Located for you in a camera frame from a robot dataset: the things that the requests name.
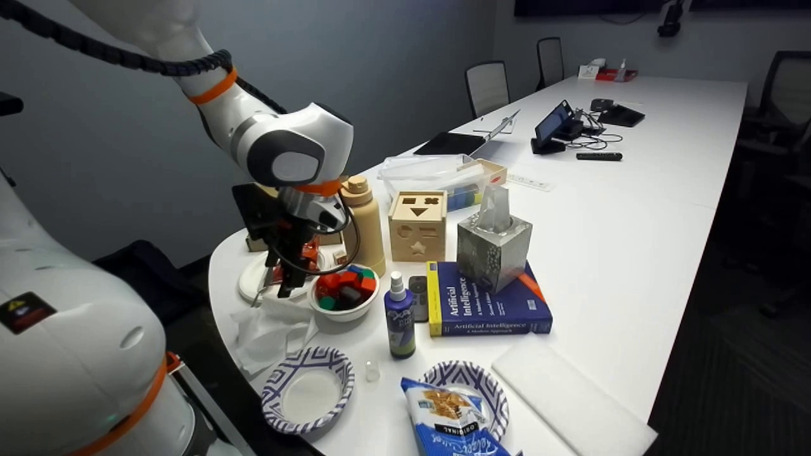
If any small red item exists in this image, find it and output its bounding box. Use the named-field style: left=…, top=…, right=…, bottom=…
left=593, top=65, right=640, bottom=83

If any black pouch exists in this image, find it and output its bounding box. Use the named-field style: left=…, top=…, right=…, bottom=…
left=588, top=97, right=645, bottom=129

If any white foam sheet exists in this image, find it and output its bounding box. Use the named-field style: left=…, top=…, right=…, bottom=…
left=490, top=334, right=658, bottom=456

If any red block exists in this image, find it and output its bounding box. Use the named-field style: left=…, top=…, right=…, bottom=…
left=313, top=272, right=350, bottom=300

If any tan water bottle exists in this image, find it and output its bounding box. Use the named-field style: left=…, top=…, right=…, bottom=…
left=336, top=176, right=389, bottom=276

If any grey patterned tissue box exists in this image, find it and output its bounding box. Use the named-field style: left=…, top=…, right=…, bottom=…
left=454, top=210, right=535, bottom=295

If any black webcam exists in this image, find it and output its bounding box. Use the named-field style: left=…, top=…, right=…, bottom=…
left=656, top=0, right=691, bottom=41

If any black laptop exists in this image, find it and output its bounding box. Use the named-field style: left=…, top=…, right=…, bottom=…
left=413, top=133, right=490, bottom=158

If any clear plastic container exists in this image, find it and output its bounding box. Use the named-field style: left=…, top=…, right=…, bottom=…
left=374, top=152, right=509, bottom=214

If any wall television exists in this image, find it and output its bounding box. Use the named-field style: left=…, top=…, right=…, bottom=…
left=514, top=0, right=811, bottom=17

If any white paper plate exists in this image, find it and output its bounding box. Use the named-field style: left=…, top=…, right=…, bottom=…
left=235, top=250, right=287, bottom=307

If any black cable conduit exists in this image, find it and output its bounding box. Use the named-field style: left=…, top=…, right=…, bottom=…
left=0, top=0, right=235, bottom=81

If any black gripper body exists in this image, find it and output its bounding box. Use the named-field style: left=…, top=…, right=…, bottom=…
left=266, top=215, right=325, bottom=280

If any blue patterned paper plate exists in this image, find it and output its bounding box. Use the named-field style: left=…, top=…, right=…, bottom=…
left=258, top=343, right=356, bottom=439
left=420, top=361, right=511, bottom=447

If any black remote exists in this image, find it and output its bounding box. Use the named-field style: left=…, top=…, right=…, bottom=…
left=574, top=150, right=626, bottom=164

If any blue spray bottle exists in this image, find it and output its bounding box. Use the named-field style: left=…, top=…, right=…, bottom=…
left=383, top=268, right=419, bottom=363

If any black office chair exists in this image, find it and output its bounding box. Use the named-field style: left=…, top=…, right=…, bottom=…
left=535, top=35, right=567, bottom=92
left=742, top=49, right=811, bottom=150
left=464, top=58, right=511, bottom=120

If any black block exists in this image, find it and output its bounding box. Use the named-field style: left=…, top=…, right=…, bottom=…
left=334, top=287, right=365, bottom=312

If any white bowl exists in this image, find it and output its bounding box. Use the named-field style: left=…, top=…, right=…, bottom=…
left=308, top=262, right=386, bottom=326

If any blue pretzel snack bag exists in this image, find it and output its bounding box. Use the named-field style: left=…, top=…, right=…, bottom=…
left=398, top=376, right=514, bottom=456

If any blue hardcover textbook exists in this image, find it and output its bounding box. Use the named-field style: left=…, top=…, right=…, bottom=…
left=422, top=259, right=554, bottom=339

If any metal robot stand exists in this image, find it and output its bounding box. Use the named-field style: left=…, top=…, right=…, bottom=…
left=166, top=363, right=256, bottom=456

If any tablet on stand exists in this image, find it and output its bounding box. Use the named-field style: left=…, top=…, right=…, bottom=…
left=529, top=98, right=588, bottom=158

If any wooden shape sorter box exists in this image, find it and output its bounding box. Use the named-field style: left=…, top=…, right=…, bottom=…
left=387, top=191, right=451, bottom=264

